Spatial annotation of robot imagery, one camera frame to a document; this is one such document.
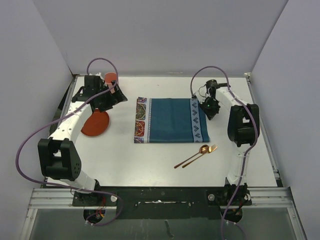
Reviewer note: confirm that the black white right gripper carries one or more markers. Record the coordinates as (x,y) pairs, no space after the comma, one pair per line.
(211,113)

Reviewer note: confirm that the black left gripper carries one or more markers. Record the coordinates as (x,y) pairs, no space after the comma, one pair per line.
(114,98)

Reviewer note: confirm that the pink plastic cup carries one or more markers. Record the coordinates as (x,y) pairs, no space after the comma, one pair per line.
(109,78)

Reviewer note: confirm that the red round plate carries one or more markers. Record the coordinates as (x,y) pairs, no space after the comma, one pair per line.
(96,124)

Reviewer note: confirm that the blue patterned placemat cloth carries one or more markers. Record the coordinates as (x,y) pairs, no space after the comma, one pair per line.
(169,121)

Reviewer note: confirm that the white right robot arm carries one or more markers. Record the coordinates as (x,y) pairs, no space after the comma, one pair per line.
(243,127)

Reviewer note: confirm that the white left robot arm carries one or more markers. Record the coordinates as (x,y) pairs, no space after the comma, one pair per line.
(87,115)

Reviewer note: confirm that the copper fork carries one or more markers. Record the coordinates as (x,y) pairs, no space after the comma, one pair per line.
(210,150)

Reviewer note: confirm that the copper spoon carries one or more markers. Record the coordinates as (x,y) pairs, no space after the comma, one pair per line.
(201,150)

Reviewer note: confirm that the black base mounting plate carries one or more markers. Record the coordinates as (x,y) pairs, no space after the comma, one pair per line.
(177,211)

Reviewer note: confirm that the aluminium front rail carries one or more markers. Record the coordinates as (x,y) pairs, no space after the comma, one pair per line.
(58,198)

